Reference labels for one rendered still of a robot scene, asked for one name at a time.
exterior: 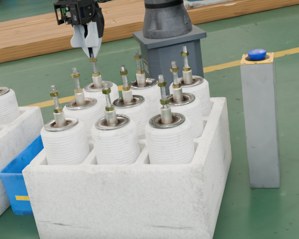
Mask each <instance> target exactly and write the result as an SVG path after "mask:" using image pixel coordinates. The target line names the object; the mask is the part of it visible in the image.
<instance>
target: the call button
mask: <svg viewBox="0 0 299 239"><path fill-rule="evenodd" d="M265 55H266V50H264V49H253V50H250V51H249V52H248V56H249V57H250V59H252V60H259V59H263V58H264V57H265Z"/></svg>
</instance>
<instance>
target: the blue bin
mask: <svg viewBox="0 0 299 239"><path fill-rule="evenodd" d="M43 149H44V146H43V142H42V137H41V134H39V135H38V136H37V137H36V138H35V139H34V140H33V141H32V142H31V143H29V144H28V145H27V146H26V147H25V148H24V149H23V150H22V151H21V152H20V153H19V154H17V155H16V156H15V157H14V158H13V159H12V160H11V161H10V162H9V163H8V164H6V165H5V166H4V167H3V168H2V169H1V170H0V179H1V180H2V182H3V185H4V187H5V190H6V193H7V196H8V199H9V202H10V204H11V207H12V210H13V213H14V214H15V215H29V216H34V214H33V211H32V207H31V203H30V199H29V196H28V192H27V188H26V184H25V180H24V177H23V173H22V171H23V169H24V168H25V167H26V166H27V165H29V164H30V162H31V161H32V160H33V159H34V158H35V157H36V156H37V155H38V154H39V153H40V152H41V151H42V150H43Z"/></svg>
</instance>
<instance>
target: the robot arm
mask: <svg viewBox="0 0 299 239"><path fill-rule="evenodd" d="M107 1H111V0H58V2H56V3H53V5H54V9H55V14H56V19H57V24H58V25H61V24H63V23H64V21H65V24H67V25H70V24H71V25H72V27H73V29H74V36H73V37H72V39H71V46H72V47H81V48H82V49H83V51H84V52H85V53H86V55H87V56H88V57H89V58H91V53H93V57H94V58H95V57H97V55H98V52H99V50H100V46H101V42H102V37H103V31H104V17H103V14H102V8H100V7H99V5H98V2H99V3H104V2H107ZM187 1H190V2H194V1H203V0H187ZM144 5H145V15H144V21H143V27H142V32H143V36H144V37H145V38H149V39H164V38H171V37H178V36H181V35H184V34H187V33H189V32H191V31H192V30H193V27H192V21H191V19H190V17H189V15H188V13H187V10H186V8H185V6H184V0H144ZM58 8H60V13H61V19H60V20H59V19H58V15H57V10H56V9H58ZM61 8H62V9H61ZM91 20H92V22H91ZM87 23H88V24H87Z"/></svg>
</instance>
